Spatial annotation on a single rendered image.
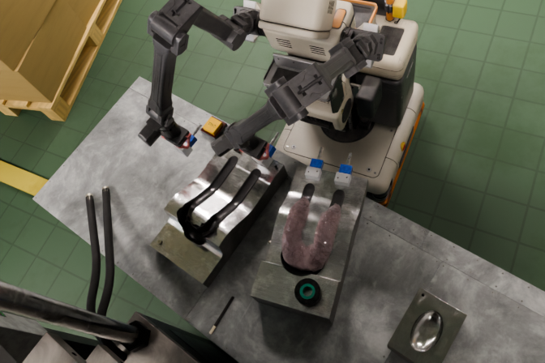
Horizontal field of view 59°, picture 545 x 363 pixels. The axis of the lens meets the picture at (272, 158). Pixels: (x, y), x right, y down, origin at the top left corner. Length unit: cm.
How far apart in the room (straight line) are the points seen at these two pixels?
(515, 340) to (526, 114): 154
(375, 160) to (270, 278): 102
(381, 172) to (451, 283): 85
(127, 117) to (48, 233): 121
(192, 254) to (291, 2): 90
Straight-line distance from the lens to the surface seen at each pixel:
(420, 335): 160
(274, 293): 158
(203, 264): 173
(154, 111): 159
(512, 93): 300
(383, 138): 246
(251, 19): 173
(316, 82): 116
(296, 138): 250
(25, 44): 332
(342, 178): 170
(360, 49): 152
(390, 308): 165
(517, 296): 171
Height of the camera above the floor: 243
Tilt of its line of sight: 60 degrees down
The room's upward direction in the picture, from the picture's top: 25 degrees counter-clockwise
